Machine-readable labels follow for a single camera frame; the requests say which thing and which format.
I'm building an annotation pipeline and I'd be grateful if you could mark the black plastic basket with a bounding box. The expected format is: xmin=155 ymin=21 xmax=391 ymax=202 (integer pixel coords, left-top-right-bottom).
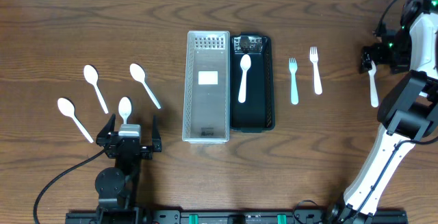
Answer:
xmin=229 ymin=33 xmax=275 ymax=133

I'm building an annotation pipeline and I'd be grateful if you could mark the clear plastic basket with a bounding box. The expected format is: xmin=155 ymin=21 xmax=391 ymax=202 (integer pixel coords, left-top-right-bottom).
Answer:
xmin=182 ymin=31 xmax=230 ymax=144

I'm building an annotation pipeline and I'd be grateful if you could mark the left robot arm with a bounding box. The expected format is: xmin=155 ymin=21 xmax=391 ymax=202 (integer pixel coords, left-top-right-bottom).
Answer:
xmin=90 ymin=114 xmax=162 ymax=224

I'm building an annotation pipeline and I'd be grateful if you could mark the white spoon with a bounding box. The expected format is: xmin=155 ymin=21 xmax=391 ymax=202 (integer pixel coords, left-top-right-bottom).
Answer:
xmin=118 ymin=97 xmax=132 ymax=124
xmin=57 ymin=97 xmax=94 ymax=143
xmin=238 ymin=54 xmax=251 ymax=103
xmin=83 ymin=64 xmax=109 ymax=114
xmin=129 ymin=63 xmax=162 ymax=110

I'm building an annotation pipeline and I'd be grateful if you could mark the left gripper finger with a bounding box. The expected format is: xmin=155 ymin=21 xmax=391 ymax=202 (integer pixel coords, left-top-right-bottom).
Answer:
xmin=97 ymin=114 xmax=116 ymax=138
xmin=151 ymin=115 xmax=161 ymax=145

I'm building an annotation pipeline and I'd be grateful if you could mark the white fork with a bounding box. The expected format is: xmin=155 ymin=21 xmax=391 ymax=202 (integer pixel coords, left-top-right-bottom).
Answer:
xmin=368 ymin=61 xmax=379 ymax=108
xmin=309 ymin=47 xmax=322 ymax=95

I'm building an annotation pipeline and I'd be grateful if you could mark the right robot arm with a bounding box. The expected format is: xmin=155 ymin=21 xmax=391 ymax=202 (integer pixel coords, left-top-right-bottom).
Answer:
xmin=324 ymin=0 xmax=437 ymax=223

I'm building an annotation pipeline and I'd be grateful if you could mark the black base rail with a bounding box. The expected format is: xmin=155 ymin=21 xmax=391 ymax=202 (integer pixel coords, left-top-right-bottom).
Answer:
xmin=64 ymin=209 xmax=409 ymax=224

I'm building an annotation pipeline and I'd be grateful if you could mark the pale blue plastic fork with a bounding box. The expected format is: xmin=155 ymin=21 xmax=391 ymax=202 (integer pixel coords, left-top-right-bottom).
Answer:
xmin=289 ymin=58 xmax=299 ymax=105

